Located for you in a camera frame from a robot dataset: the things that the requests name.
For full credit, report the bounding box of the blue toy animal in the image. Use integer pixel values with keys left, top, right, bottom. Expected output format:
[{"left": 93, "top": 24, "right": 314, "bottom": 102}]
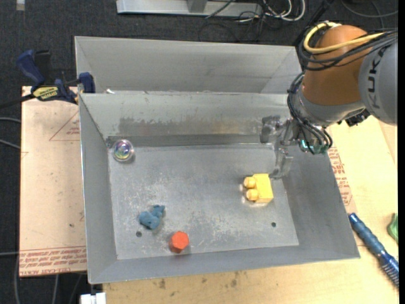
[{"left": 138, "top": 204, "right": 166, "bottom": 231}]

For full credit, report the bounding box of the yellow toy building block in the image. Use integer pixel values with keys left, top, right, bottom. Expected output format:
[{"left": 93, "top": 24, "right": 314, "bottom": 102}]
[{"left": 242, "top": 173, "right": 275, "bottom": 204}]

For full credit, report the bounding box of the grey metal bin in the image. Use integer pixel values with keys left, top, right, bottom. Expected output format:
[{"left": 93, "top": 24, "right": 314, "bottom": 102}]
[{"left": 74, "top": 35, "right": 361, "bottom": 285}]

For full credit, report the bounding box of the orange-red hexagonal block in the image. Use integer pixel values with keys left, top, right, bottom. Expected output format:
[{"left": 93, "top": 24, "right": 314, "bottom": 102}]
[{"left": 168, "top": 231, "right": 191, "bottom": 255}]

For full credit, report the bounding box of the clear iridescent ball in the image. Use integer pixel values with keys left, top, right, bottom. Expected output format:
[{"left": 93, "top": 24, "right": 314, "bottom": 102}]
[{"left": 112, "top": 139, "right": 135, "bottom": 163}]

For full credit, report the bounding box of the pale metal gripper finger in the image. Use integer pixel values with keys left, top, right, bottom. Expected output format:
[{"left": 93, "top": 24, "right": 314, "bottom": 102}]
[
  {"left": 259, "top": 115, "right": 283, "bottom": 144},
  {"left": 271, "top": 146, "right": 294, "bottom": 180}
]

